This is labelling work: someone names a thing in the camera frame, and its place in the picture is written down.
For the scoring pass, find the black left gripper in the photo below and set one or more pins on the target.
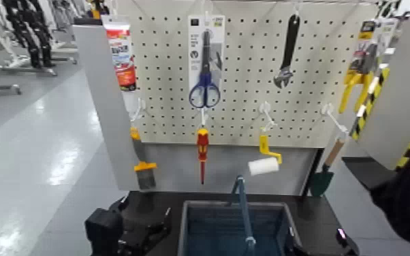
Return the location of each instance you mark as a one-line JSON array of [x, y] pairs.
[[139, 236]]

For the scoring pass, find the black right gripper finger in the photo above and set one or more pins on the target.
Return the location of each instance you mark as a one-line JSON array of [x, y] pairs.
[[344, 239], [288, 239]]

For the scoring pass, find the yellow grey paint brush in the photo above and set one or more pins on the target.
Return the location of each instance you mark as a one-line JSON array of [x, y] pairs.
[[144, 166]]

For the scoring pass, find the blue grey plastic crate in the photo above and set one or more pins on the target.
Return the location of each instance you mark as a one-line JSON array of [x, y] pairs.
[[187, 232]]

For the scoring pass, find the red yellow screwdriver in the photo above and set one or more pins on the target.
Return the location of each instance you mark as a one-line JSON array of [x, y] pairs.
[[202, 143]]

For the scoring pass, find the white pegboard hook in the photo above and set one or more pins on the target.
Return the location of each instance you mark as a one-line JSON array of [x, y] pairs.
[[206, 10], [266, 112], [333, 118], [202, 116], [296, 9], [139, 109]]

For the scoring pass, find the grey display stand panel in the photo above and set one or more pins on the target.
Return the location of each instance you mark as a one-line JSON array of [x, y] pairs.
[[101, 107]]

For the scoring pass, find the blue scissors on package card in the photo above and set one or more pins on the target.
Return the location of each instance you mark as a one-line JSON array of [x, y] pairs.
[[205, 82]]

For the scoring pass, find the white red sealant tube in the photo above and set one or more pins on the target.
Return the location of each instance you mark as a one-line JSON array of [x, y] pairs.
[[121, 53]]

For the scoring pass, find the cream perforated pegboard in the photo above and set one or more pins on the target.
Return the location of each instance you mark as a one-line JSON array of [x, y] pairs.
[[244, 75]]

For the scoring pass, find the grey panel with hazard tape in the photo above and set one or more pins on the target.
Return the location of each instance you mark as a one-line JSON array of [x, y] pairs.
[[405, 71]]

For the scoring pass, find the black background robot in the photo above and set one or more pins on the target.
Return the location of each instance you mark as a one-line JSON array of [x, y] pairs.
[[29, 35]]

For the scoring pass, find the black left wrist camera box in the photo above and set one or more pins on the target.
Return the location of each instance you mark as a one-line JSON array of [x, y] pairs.
[[103, 227]]

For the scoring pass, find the black stand post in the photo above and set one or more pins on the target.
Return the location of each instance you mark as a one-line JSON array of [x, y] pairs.
[[312, 171]]

